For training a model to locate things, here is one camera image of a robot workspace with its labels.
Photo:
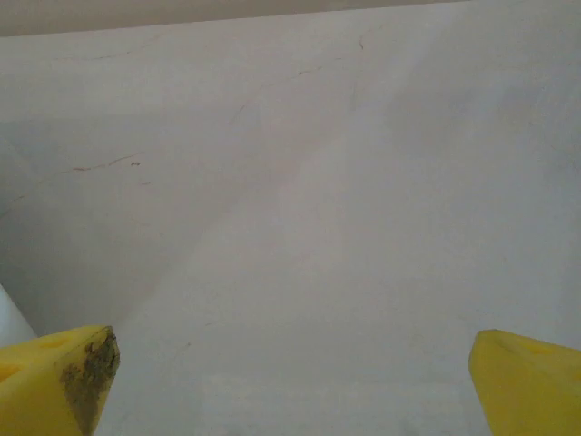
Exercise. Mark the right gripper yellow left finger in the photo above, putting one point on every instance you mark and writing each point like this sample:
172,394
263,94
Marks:
41,390

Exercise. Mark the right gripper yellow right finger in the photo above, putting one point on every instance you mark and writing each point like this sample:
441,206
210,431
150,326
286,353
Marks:
535,390

